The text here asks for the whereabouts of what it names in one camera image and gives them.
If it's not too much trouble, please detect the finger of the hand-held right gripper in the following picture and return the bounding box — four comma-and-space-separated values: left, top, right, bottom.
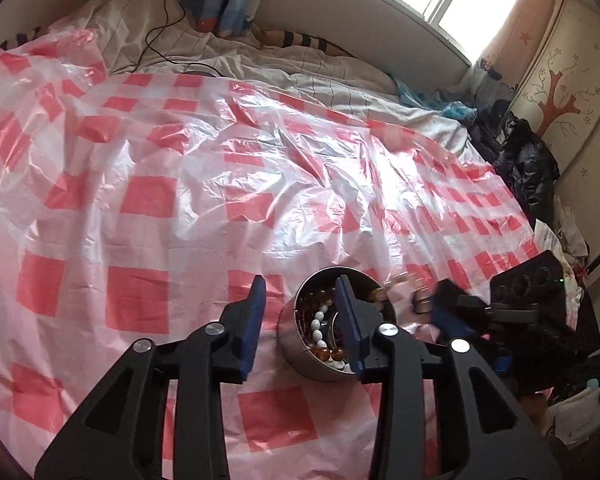
430, 280, 496, 343

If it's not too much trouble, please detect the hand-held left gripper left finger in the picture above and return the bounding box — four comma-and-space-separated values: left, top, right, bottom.
34, 275, 268, 480

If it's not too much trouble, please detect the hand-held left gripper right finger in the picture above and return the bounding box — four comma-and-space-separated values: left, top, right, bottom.
335, 275, 563, 480

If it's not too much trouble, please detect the brown beaded bracelet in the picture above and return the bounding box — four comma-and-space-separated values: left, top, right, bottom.
375, 272, 433, 317

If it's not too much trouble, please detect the round metal tin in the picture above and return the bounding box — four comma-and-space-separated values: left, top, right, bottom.
276, 267, 398, 383

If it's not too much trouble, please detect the person's right hand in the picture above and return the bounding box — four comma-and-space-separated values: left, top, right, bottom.
520, 394, 553, 431

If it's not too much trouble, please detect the pile of white papers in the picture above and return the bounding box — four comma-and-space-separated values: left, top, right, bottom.
545, 350, 600, 446

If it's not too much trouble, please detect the black puffer jacket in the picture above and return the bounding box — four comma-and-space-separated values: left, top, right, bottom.
467, 100, 561, 221

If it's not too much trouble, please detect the red checkered plastic sheet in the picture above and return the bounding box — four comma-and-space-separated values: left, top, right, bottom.
0, 27, 541, 480

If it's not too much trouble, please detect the white wardrobe with tree print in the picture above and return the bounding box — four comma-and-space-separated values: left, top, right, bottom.
510, 0, 600, 281

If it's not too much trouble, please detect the blue plastic bag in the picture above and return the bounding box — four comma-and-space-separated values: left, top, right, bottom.
392, 77, 478, 122

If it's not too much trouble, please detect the white grid-line quilt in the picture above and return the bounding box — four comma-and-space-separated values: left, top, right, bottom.
45, 0, 481, 161

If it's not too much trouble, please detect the striped stuffed toy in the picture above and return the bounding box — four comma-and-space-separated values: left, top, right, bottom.
250, 25, 356, 57

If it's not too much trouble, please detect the pink curtain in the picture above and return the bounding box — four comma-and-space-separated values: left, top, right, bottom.
475, 0, 568, 91

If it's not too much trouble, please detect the white beaded bracelet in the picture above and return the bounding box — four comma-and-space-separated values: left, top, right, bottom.
307, 300, 353, 373

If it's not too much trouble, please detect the amber beaded bracelet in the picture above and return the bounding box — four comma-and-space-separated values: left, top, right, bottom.
300, 287, 342, 363

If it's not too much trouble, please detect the black cable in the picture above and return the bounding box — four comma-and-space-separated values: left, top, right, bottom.
130, 0, 221, 75

